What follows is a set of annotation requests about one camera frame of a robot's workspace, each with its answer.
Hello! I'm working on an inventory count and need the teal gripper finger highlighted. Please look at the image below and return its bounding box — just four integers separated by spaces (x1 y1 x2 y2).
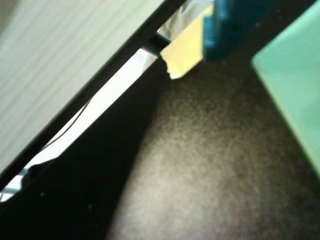
201 0 274 61

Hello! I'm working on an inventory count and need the light green arch block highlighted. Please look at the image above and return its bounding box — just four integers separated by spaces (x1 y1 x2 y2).
251 0 320 187

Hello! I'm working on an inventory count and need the yellow masking tape piece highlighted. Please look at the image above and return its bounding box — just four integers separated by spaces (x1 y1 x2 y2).
159 4 215 80

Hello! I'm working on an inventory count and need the black table frame bar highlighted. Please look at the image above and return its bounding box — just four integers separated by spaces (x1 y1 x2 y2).
0 0 188 192

